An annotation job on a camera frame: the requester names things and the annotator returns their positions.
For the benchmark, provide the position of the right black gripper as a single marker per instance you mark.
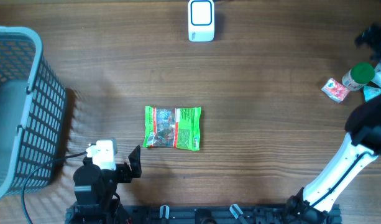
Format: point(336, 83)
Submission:
point(371, 35)

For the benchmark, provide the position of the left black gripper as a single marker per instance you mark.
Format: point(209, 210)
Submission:
point(125, 176)

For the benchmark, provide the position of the green lid jar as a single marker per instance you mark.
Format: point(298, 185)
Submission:
point(357, 77)

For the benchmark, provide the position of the green candy bag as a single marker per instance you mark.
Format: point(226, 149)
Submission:
point(172, 127)

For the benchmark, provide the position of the teal patterned pouch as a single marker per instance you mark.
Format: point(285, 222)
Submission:
point(371, 92)

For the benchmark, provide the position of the small red tissue pack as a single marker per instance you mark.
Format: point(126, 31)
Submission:
point(336, 91)

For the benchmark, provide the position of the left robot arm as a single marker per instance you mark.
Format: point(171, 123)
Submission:
point(95, 192)

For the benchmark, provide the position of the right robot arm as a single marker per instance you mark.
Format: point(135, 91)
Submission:
point(361, 145)

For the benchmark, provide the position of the white barcode scanner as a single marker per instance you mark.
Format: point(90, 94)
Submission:
point(201, 27)

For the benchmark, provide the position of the grey plastic mesh basket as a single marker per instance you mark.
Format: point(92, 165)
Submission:
point(32, 108)

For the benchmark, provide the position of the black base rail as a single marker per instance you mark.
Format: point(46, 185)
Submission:
point(166, 214)

